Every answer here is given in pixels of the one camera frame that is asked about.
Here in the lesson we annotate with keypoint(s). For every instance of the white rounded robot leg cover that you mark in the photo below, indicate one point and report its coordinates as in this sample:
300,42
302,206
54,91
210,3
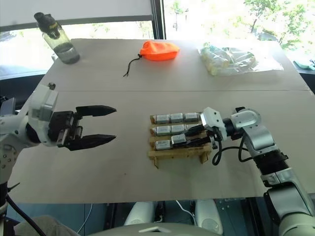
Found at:
139,212
209,215

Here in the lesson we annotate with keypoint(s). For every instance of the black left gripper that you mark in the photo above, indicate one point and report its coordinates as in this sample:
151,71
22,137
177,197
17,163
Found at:
61,125

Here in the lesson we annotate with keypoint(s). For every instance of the wooden slatted rack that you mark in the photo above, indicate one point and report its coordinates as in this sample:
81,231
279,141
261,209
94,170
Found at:
177,153

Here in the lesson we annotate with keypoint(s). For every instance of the white roller blind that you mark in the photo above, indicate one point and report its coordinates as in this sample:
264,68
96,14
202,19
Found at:
73,9

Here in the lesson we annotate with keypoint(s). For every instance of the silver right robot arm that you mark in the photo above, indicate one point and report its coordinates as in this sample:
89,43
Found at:
261,137

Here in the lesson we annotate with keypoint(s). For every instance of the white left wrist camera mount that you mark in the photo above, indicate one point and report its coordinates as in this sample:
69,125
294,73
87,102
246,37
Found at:
43,104

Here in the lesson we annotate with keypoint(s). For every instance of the clear plastic bag with items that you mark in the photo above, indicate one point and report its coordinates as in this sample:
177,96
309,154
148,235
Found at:
229,59

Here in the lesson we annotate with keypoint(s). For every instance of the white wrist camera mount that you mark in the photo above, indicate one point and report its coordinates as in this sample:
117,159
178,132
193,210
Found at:
212,120
43,104

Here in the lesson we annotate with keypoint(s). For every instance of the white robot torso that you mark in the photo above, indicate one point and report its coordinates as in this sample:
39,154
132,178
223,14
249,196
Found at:
157,229

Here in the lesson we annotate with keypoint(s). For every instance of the teal cloth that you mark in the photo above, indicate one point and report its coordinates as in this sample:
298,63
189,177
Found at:
306,64

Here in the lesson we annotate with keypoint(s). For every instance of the grey cloth bundle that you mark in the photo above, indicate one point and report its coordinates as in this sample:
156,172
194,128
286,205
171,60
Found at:
46,226

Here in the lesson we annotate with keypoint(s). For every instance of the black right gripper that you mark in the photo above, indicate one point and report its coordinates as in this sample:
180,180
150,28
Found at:
209,137

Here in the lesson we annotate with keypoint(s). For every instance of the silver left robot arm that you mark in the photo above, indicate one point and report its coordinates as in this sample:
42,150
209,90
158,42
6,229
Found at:
9,124

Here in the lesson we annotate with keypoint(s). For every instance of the clear bottle with black lid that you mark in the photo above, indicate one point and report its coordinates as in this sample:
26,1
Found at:
62,46

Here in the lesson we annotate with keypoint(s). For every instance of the dark window frame post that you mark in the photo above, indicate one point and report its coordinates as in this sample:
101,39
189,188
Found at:
158,19

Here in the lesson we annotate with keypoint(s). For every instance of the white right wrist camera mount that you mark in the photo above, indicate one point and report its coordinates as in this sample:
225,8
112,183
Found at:
212,120

